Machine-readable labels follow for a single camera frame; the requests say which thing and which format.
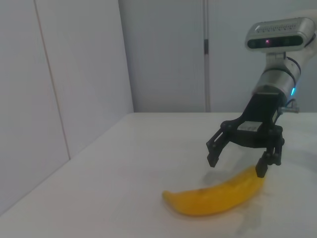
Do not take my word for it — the yellow banana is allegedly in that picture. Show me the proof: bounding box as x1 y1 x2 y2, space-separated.
162 165 265 216

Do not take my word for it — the white vertical pole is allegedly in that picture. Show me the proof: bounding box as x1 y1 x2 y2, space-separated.
203 0 211 113

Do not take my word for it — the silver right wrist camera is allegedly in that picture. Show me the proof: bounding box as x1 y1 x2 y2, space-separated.
245 16 317 53

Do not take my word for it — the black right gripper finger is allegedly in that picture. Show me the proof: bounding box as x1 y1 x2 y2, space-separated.
206 123 235 168
256 137 285 179

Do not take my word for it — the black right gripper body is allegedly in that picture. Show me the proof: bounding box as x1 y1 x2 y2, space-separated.
221 92 284 151

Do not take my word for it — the silver gripper cable connector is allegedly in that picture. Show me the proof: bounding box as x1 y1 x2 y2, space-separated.
278 99 300 114

